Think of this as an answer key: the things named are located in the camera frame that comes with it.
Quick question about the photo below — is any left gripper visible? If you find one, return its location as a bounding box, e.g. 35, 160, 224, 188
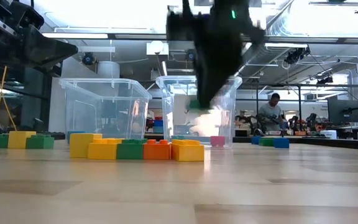
0, 6, 79, 77

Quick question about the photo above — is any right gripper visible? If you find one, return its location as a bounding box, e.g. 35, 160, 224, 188
194, 15, 245, 109

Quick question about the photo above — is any long red toy block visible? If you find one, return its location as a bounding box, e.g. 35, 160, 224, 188
209, 136, 226, 147

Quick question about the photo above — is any long yellow toy block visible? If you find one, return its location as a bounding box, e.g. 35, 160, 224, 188
170, 139, 205, 162
87, 138, 126, 161

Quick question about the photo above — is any small orange toy block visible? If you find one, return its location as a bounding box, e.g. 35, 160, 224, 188
142, 139, 172, 161

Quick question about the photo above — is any tall yellow toy block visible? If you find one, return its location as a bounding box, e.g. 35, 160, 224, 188
7, 131, 37, 150
69, 133, 103, 159

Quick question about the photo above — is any bright light strip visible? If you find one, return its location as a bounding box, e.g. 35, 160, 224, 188
42, 32, 109, 39

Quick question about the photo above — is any white paper label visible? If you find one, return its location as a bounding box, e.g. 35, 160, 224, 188
173, 95, 198, 125

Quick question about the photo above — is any clear bin with paper label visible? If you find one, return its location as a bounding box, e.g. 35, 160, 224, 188
155, 75, 244, 147

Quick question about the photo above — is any white cylinder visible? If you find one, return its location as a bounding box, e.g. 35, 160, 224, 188
97, 60, 121, 78

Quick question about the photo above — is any clear plastic bin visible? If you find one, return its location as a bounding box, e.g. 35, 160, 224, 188
58, 77, 153, 141

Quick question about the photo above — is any person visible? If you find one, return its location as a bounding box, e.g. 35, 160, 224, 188
257, 92, 287, 133

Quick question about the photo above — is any white round ceiling fixture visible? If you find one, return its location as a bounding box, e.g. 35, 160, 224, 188
146, 40, 170, 56

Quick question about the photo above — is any black overhead crossbar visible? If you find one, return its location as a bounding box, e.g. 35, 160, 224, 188
40, 32, 349, 44

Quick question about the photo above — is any black computer monitor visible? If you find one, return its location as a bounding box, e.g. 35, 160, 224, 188
327, 99, 358, 124

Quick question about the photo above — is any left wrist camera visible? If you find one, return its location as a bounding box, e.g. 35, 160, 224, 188
9, 1, 45, 30

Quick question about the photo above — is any silver ceiling duct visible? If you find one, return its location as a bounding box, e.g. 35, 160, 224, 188
234, 40, 291, 78

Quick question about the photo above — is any yellow cable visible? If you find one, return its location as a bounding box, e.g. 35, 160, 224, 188
0, 62, 17, 132

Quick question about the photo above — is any black metal rack frame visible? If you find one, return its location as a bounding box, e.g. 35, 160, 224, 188
228, 82, 358, 138

